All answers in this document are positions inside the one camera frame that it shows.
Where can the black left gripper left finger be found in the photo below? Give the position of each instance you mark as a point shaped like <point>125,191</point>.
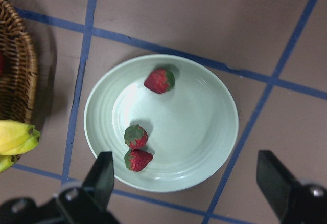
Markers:
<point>99,182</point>

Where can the red yellow apple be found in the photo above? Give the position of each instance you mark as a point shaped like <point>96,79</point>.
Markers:
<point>1,64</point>

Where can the brown wicker basket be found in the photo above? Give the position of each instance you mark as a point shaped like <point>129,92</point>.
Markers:
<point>20,73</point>

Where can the top yellow banana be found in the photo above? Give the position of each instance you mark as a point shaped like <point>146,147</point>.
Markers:
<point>14,134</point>

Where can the light green plate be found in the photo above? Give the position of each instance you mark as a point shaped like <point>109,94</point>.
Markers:
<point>192,128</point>

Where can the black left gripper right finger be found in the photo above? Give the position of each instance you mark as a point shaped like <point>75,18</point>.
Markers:
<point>276,182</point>

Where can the red strawberry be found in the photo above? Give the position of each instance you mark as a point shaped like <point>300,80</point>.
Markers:
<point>136,160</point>

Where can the strawberry with green top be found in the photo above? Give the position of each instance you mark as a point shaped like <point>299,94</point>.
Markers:
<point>135,137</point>

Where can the yellow banana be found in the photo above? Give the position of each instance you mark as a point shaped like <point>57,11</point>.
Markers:
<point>14,134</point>
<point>7,161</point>
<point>27,146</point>

